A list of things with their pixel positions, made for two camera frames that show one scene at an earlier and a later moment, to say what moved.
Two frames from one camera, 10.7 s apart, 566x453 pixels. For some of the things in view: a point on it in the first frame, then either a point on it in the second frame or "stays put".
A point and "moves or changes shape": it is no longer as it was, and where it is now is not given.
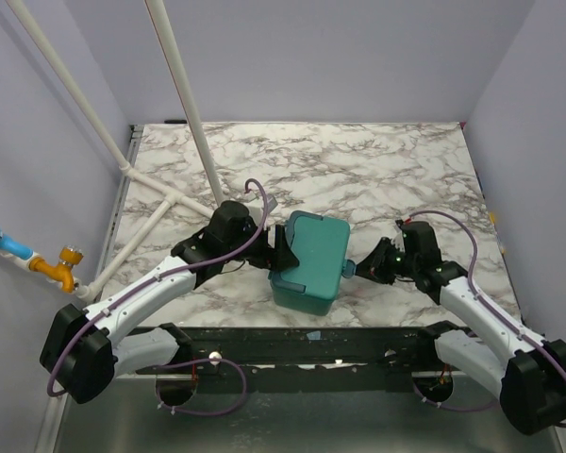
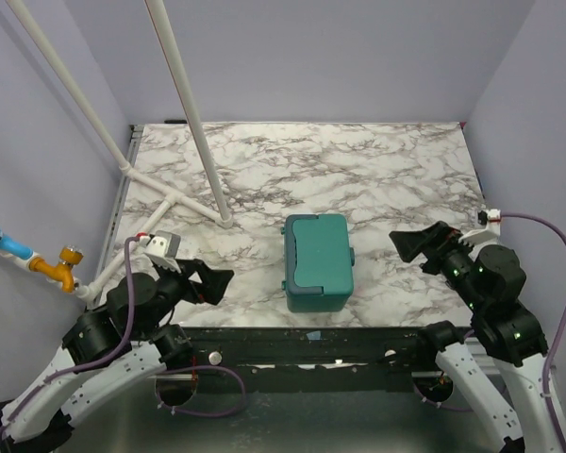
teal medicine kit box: [322, 245] moves or changes shape
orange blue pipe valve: [25, 259] stays put
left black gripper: [276, 259] → [213, 285]
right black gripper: [374, 266] → [441, 247]
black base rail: [308, 360] stays put
